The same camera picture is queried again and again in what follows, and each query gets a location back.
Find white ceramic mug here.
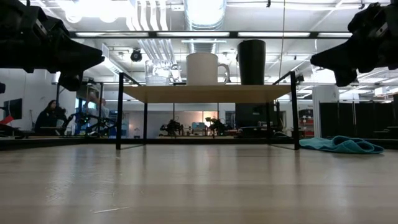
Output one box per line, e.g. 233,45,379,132
185,52,231,86

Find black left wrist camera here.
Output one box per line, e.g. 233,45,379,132
58,72,84,92

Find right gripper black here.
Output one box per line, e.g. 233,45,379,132
310,1,398,74

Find standing person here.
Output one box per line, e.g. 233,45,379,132
83,91,111,129

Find clear glass cup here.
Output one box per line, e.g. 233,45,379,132
144,58,183,86

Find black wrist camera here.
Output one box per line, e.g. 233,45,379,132
334,68,358,88
58,72,84,92

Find black cup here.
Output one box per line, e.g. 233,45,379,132
236,39,267,86

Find black cabinet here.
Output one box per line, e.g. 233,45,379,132
234,102,284,138

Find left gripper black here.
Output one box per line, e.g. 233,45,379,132
0,0,105,75

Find seated person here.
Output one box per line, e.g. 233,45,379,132
34,99,67,135

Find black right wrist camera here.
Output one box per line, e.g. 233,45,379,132
334,68,358,88

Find black room partition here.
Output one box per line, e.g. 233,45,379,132
319,101,398,139

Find teal cloth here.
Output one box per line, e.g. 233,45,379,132
299,135,385,155

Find silver ventilation duct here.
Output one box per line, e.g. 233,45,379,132
183,0,228,54

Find black dome ceiling camera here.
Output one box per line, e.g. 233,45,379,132
130,47,144,63

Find black wall monitor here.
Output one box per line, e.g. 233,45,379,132
2,98,24,121

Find wooden shelf black metal legs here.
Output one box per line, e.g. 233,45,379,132
115,71,301,151

